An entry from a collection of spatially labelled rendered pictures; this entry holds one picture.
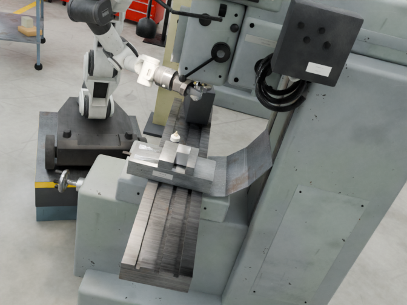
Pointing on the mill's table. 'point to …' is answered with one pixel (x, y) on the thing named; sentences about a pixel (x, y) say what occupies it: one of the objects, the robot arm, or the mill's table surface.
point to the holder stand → (199, 106)
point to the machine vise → (184, 177)
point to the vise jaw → (168, 155)
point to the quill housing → (209, 72)
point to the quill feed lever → (222, 55)
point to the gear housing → (274, 6)
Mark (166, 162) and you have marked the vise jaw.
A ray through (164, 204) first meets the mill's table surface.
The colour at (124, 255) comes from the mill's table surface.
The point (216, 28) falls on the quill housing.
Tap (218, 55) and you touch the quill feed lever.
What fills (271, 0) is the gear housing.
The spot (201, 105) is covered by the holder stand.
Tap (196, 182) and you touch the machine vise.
